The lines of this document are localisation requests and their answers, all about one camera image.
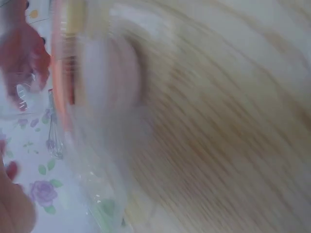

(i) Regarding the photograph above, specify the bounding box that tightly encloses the metal wire whisk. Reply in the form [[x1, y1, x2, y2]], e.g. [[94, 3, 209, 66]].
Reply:
[[45, 88, 65, 160]]

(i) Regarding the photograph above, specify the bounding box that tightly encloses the person's right hand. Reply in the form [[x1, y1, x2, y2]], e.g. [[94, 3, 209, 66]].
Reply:
[[0, 23, 52, 113]]

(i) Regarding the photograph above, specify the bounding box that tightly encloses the person's left hand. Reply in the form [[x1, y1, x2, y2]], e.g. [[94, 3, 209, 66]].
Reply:
[[0, 161, 37, 233]]

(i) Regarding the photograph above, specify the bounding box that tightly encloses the clear glass cup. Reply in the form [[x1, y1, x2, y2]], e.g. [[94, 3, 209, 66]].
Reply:
[[0, 71, 51, 116]]

